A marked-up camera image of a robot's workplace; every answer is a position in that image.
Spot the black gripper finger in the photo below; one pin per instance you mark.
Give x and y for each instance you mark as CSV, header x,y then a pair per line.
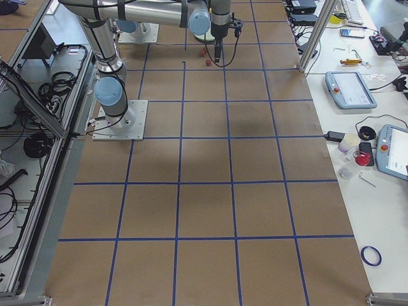
x,y
216,50
219,49

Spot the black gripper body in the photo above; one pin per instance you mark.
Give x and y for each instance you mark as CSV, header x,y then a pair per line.
x,y
217,30

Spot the light green plate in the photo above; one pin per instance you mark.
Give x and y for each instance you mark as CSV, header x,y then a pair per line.
x,y
205,38

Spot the black laptop brick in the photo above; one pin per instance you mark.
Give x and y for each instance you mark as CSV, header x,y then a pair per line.
x,y
303,19

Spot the smartphone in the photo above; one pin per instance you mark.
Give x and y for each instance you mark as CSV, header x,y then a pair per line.
x,y
352,33

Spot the white keyboard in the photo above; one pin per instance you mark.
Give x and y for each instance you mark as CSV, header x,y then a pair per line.
x,y
352,12

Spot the far teach pendant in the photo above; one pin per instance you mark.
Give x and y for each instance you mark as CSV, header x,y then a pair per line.
x,y
349,90

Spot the teach pendant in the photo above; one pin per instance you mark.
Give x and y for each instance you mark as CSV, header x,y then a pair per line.
x,y
391,155
349,90

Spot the black power adapter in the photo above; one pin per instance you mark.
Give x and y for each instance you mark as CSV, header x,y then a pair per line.
x,y
334,136

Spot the white cup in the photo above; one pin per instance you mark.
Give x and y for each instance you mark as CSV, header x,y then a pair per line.
x,y
349,141

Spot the black bowl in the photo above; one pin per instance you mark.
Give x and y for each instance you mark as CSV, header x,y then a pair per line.
x,y
367,133

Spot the red round object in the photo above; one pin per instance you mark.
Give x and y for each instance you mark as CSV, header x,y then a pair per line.
x,y
361,158

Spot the hex key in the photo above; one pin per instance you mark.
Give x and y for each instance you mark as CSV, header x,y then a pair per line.
x,y
360,175

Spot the near teach pendant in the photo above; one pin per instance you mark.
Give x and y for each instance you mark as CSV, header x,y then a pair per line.
x,y
391,155

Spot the blue tape roll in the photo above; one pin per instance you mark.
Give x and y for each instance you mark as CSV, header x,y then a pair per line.
x,y
371,256

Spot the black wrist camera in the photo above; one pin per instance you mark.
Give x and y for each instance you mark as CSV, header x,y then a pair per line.
x,y
236,25

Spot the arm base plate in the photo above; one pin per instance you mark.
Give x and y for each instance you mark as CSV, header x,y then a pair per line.
x,y
125,38
130,127

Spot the aluminium frame post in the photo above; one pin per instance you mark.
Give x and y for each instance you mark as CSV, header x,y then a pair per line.
x,y
322,20

